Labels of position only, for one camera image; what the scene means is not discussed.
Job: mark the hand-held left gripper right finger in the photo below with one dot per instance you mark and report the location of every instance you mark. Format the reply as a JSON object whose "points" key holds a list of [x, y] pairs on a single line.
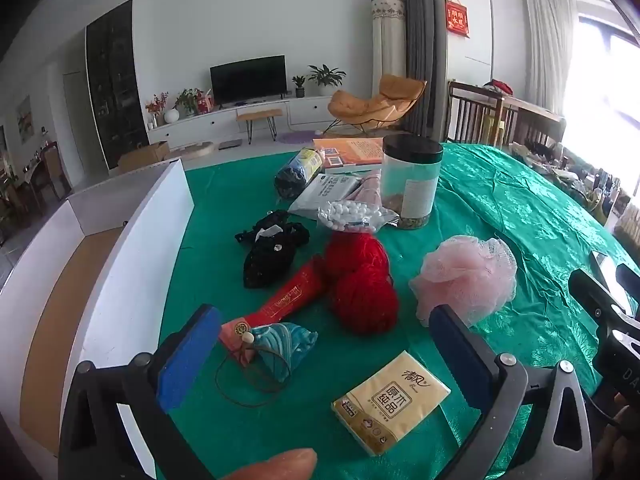
{"points": [[460, 355]]}

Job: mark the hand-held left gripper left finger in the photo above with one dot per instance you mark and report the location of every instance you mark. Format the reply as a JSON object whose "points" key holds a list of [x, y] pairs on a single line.
{"points": [[192, 350]]}

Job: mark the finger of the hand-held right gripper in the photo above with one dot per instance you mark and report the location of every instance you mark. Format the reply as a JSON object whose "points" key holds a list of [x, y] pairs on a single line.
{"points": [[630, 282], [592, 292]]}

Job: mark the pink mesh bath loofah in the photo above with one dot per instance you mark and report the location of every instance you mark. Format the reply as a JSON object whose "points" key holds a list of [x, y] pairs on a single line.
{"points": [[465, 275]]}

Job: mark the yellow tissue packet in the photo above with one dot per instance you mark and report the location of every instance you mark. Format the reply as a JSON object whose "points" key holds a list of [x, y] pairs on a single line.
{"points": [[390, 402]]}

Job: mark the white cardboard box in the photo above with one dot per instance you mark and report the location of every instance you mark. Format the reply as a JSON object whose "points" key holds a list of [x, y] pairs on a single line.
{"points": [[135, 270]]}

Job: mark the red yarn ball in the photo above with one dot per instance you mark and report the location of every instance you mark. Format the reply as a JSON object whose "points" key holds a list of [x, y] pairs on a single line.
{"points": [[357, 255], [365, 302]]}

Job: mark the red snack packet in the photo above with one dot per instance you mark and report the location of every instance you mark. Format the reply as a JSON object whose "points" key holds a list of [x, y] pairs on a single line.
{"points": [[290, 295]]}

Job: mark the black lace garment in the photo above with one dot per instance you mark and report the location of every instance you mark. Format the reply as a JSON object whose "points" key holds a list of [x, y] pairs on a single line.
{"points": [[270, 265]]}

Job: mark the clear bag of cotton swabs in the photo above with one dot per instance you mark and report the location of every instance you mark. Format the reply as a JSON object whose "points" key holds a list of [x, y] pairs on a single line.
{"points": [[350, 215]]}

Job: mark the pink packet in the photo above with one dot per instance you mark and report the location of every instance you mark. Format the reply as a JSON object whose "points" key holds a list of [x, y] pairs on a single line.
{"points": [[367, 190]]}

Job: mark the roll of black garbage bags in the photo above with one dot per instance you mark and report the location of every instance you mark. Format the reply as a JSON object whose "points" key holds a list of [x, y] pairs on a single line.
{"points": [[297, 172]]}

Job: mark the white wet wipes packet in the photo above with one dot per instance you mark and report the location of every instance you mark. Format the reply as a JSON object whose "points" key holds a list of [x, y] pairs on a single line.
{"points": [[325, 190]]}

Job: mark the person's right hand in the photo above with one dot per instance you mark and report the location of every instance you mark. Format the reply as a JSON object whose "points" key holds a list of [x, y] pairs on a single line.
{"points": [[620, 445]]}

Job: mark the person's left hand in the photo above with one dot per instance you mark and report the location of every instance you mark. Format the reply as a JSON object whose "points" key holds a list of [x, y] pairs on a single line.
{"points": [[275, 465]]}

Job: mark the green patterned tablecloth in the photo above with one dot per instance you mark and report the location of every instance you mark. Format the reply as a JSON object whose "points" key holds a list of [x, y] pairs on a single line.
{"points": [[210, 240]]}

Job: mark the pile of assorted small items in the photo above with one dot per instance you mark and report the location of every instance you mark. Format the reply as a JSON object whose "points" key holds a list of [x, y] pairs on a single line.
{"points": [[585, 180]]}

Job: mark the clear plastic jar black lid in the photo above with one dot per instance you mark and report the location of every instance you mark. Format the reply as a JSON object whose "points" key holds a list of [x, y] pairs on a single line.
{"points": [[410, 190]]}

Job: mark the dark wooden chair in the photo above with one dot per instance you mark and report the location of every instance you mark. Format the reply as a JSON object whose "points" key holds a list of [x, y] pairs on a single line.
{"points": [[537, 127], [475, 110]]}

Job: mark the brown cardboard box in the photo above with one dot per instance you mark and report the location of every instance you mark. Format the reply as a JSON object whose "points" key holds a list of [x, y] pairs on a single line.
{"points": [[145, 155]]}

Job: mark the wooden dining chair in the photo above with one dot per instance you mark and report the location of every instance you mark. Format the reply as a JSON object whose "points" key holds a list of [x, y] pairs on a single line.
{"points": [[55, 170]]}

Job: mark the orange book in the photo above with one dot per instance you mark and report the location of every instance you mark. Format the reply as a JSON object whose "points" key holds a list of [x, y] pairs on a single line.
{"points": [[355, 152]]}

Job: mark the white television cabinet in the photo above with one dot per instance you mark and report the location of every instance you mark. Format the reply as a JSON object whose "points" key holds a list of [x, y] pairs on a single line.
{"points": [[210, 122]]}

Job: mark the white round vase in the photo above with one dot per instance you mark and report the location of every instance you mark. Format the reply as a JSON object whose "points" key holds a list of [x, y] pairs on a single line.
{"points": [[171, 115]]}

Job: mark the purple floor mat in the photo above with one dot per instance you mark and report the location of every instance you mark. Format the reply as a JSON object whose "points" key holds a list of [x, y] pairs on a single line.
{"points": [[295, 137]]}

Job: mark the wooden bench with metal legs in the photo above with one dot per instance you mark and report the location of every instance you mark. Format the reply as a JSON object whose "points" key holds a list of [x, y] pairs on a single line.
{"points": [[260, 114]]}

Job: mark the white sheer curtain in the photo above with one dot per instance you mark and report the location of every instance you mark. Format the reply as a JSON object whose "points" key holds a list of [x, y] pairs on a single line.
{"points": [[550, 50]]}

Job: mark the red flower arrangement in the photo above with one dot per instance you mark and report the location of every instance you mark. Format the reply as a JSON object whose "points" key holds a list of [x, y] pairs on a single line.
{"points": [[156, 106]]}

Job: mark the red gift box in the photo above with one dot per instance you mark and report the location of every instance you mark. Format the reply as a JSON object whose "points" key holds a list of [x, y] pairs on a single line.
{"points": [[205, 102]]}

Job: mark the bushy green houseplant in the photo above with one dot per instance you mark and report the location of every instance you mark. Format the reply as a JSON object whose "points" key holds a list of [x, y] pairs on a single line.
{"points": [[187, 100]]}

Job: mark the orange lounge chair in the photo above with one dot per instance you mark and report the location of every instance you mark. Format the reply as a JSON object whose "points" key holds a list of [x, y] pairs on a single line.
{"points": [[370, 105]]}

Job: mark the black display cabinet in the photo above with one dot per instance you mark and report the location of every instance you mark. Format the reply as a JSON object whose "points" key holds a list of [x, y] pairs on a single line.
{"points": [[117, 85]]}

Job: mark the black television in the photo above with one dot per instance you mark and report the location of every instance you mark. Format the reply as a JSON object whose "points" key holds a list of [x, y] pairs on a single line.
{"points": [[247, 80]]}

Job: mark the small green potted plant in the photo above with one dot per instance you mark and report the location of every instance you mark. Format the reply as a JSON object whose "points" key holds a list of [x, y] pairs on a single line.
{"points": [[299, 86]]}

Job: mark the large green potted plant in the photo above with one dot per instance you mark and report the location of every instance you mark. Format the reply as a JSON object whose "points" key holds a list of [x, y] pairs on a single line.
{"points": [[325, 77]]}

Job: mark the grey curtain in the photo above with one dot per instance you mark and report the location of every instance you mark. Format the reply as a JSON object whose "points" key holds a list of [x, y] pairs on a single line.
{"points": [[420, 35]]}

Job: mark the covered standing air conditioner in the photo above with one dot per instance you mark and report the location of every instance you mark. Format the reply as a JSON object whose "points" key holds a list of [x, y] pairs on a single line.
{"points": [[387, 50]]}

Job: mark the framed wall picture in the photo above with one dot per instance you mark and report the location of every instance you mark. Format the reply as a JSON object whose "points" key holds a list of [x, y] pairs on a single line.
{"points": [[25, 115]]}

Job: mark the red wall calendar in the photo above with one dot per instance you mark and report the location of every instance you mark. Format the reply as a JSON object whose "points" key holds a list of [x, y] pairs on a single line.
{"points": [[457, 17]]}

